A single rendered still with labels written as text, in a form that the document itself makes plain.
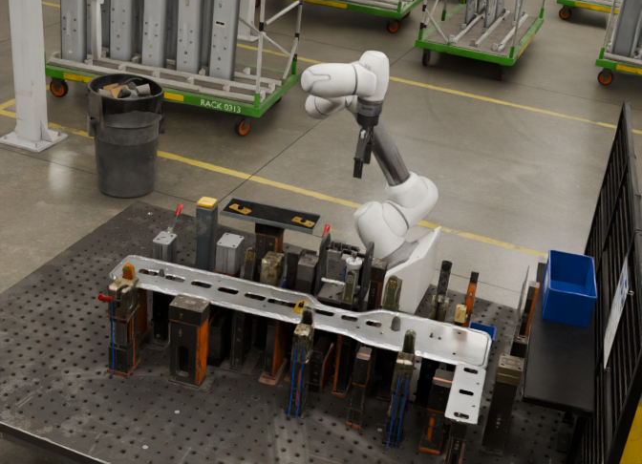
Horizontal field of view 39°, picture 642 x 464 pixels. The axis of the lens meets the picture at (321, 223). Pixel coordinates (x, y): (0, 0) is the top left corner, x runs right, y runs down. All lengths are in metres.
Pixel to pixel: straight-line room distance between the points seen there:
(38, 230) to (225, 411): 2.83
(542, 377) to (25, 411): 1.70
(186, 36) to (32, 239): 2.55
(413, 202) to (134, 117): 2.52
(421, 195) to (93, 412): 1.61
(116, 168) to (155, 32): 1.90
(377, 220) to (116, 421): 1.36
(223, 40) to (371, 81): 4.46
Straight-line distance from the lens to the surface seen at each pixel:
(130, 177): 6.06
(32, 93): 6.83
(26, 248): 5.60
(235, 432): 3.13
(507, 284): 5.61
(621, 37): 9.77
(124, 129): 5.91
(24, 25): 6.69
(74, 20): 7.68
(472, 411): 2.87
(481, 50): 9.23
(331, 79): 2.97
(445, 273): 3.21
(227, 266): 3.38
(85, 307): 3.74
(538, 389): 2.98
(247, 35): 9.74
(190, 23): 7.50
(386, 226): 3.79
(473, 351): 3.13
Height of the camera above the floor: 2.74
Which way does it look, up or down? 27 degrees down
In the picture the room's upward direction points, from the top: 6 degrees clockwise
